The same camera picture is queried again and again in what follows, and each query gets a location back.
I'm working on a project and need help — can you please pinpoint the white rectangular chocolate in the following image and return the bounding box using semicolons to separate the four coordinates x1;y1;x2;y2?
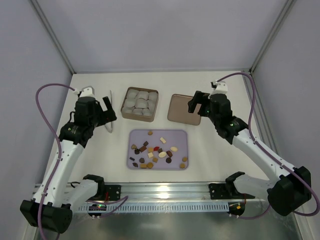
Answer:
160;137;167;144

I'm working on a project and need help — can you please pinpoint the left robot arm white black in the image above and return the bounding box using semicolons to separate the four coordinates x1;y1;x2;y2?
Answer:
20;96;117;234

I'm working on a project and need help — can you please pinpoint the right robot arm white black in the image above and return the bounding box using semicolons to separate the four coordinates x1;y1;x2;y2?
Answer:
187;91;313;216

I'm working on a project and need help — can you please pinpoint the brown rectangular chocolate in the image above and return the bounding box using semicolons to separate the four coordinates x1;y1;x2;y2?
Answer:
139;146;147;153

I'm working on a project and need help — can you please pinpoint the white swirl oval chocolate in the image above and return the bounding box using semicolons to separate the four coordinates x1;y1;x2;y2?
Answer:
170;146;178;152

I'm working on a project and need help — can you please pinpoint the caramel shell chocolate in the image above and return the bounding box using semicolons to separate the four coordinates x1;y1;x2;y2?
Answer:
146;162;154;169

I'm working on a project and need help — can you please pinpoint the dark rose chocolate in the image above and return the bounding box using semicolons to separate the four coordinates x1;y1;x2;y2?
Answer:
165;157;172;164

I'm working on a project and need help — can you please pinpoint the brown tin lid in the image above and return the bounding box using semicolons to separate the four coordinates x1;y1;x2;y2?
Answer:
167;93;201;126

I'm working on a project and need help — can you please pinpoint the brown tin box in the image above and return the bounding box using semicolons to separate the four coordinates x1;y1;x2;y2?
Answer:
120;87;159;123

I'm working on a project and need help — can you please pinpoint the purple plastic tray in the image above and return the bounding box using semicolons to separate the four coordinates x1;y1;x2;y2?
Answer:
126;129;189;171

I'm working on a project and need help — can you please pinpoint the left black mount plate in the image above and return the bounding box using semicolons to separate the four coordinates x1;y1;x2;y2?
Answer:
103;184;122;202

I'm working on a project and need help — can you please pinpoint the black mount plate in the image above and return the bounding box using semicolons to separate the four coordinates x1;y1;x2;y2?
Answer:
103;184;122;202
208;183;230;200

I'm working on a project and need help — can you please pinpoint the aluminium rail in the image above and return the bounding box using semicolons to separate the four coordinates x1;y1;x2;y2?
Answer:
31;181;261;202

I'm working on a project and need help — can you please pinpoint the right black mount plate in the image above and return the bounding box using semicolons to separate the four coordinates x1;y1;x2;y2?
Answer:
208;183;230;200

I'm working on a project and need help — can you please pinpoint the white slotted cable duct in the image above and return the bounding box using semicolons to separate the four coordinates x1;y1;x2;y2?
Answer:
75;201;229;214

